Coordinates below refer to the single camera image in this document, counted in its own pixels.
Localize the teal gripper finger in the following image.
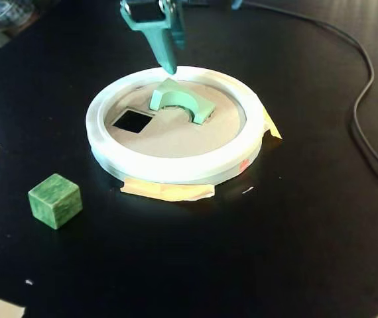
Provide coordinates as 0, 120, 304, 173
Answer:
132, 20, 179, 75
167, 0, 187, 51

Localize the teal gripper body black servo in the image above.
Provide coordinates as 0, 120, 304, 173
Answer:
119, 0, 176, 32

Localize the mint green U shaped block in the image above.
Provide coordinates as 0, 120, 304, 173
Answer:
149, 77, 216, 126

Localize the round wooden board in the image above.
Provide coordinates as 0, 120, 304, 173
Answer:
102, 79, 245, 159

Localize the white round sorter container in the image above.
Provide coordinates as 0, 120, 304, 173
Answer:
85, 65, 265, 185

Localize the short masking tape strip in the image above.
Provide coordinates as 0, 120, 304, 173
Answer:
261, 109, 283, 140

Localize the blurred blue fabric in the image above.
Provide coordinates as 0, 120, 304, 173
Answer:
0, 0, 36, 32

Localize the long masking tape strip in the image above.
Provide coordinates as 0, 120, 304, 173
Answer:
121, 177, 216, 202

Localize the green wooden cube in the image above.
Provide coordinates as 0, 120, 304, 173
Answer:
28, 173, 84, 231

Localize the thick black cable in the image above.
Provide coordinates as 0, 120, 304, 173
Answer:
241, 0, 378, 188

